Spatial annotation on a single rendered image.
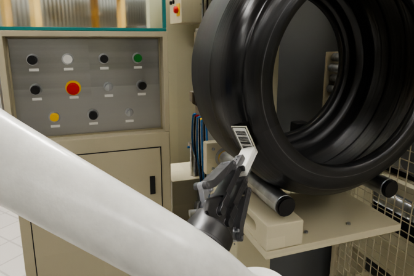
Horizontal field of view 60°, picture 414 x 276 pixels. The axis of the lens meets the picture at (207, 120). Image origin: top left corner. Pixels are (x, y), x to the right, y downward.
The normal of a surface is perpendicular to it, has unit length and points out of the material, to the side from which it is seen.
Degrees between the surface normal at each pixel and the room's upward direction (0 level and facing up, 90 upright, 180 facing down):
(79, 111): 90
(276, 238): 90
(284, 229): 90
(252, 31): 75
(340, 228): 0
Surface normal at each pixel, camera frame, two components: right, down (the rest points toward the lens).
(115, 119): 0.33, 0.21
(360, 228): 0.00, -0.97
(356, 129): -0.69, -0.61
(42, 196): 0.04, 0.02
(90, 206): 0.22, -0.29
